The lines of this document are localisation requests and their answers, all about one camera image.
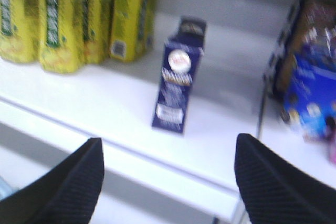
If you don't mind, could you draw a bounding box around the yellow pear drink bottle rear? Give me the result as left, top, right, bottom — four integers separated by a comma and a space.
83, 0, 111, 64

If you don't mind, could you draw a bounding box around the yellow pear drink bottle left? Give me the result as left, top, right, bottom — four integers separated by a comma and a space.
1, 0, 39, 63

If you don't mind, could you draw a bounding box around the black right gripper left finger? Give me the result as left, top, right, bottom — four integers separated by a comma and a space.
1, 138, 104, 223

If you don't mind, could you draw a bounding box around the yellow pear drink bottle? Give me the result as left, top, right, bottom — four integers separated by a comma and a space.
110, 0, 156, 62
83, 0, 111, 64
1, 0, 39, 63
38, 0, 85, 74

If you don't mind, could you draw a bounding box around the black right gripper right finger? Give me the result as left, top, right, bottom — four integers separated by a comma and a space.
234, 133, 335, 223

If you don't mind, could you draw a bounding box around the yellow pear drink bottle middle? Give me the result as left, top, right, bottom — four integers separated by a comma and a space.
38, 0, 85, 74

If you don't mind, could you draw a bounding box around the yellow pear drink bottle right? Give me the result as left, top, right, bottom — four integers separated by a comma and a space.
110, 0, 156, 62

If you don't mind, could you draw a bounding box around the round biscuit sleeve pack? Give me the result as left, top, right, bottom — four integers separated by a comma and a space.
264, 0, 336, 96

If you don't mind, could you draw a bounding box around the light blue plastic basket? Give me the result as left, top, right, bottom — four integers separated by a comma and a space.
0, 177, 13, 200

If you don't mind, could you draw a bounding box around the Chocofello cookie box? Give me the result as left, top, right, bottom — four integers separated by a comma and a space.
152, 16, 207, 134

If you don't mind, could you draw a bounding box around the white store shelving unit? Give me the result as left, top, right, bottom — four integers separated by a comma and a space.
0, 0, 336, 224

